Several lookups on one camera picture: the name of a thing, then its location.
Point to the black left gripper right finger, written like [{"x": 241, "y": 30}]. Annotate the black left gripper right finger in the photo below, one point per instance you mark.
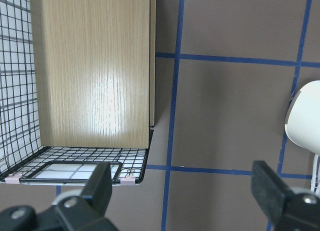
[{"x": 287, "y": 208}]

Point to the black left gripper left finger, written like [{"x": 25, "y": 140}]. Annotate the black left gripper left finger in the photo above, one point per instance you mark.
[{"x": 82, "y": 211}]

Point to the white toaster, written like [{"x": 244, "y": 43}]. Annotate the white toaster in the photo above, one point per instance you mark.
[{"x": 302, "y": 120}]

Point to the pink binder clip right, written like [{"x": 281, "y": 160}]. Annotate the pink binder clip right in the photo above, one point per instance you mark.
[{"x": 127, "y": 179}]

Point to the pink binder clip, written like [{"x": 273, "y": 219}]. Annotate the pink binder clip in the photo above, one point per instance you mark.
[
  {"x": 127, "y": 179},
  {"x": 13, "y": 178}
]

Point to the pink binder clip left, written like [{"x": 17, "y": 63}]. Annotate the pink binder clip left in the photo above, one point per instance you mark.
[{"x": 13, "y": 178}]

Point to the wire shelf with wooden boards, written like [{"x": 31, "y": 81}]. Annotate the wire shelf with wooden boards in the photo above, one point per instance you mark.
[{"x": 77, "y": 87}]

